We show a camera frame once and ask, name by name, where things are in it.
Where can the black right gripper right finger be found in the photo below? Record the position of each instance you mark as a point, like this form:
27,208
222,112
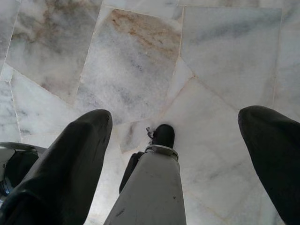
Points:
276,164

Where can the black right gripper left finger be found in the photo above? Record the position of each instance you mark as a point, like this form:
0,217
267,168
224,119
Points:
65,175

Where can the silver robot left leg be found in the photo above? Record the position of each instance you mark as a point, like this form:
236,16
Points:
21,164

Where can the silver robot leg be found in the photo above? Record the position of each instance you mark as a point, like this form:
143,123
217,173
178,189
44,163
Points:
21,164
150,187

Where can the silver robot right leg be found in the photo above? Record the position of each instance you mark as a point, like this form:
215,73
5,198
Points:
150,187

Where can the black robot right foot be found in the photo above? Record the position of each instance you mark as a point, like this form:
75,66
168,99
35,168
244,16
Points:
166,136

